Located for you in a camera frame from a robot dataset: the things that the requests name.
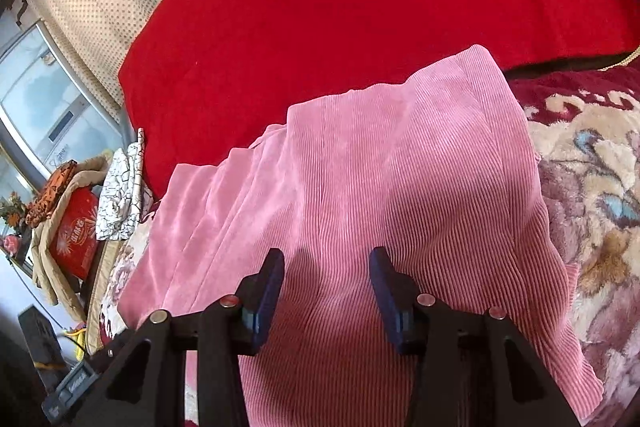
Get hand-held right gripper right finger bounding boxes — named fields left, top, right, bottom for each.
left=369, top=247, right=583, bottom=427

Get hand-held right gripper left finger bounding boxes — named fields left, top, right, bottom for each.
left=80, top=248, right=286, bottom=427

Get pink corduroy zip jacket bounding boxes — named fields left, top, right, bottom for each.
left=118, top=44, right=606, bottom=427

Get black box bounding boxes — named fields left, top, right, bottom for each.
left=19, top=305, right=67, bottom=376

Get red gift box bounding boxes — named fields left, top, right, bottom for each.
left=48, top=189, right=101, bottom=281

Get beige quilted jacket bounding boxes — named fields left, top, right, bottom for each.
left=31, top=154, right=119, bottom=323

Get white black patterned cloth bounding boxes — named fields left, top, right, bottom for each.
left=95, top=128, right=154, bottom=242

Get orange artificial flowers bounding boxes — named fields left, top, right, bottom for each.
left=0, top=192, right=27, bottom=229

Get orange black patterned cloth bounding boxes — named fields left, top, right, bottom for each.
left=25, top=159, right=79, bottom=229

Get floral plush blanket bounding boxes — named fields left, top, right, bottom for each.
left=85, top=57, right=640, bottom=427

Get silver floral refrigerator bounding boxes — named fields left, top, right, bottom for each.
left=0, top=19, right=127, bottom=180

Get red blanket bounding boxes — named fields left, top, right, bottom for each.
left=118, top=0, right=640, bottom=200

